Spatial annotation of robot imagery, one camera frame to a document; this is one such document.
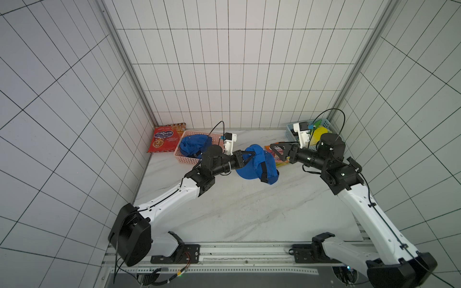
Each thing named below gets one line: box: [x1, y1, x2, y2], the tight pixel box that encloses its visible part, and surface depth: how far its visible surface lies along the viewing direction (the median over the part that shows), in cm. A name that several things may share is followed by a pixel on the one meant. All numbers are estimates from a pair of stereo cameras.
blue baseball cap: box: [235, 144, 280, 185], surface depth 71 cm
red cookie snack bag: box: [147, 122, 187, 153], surface depth 113 cm
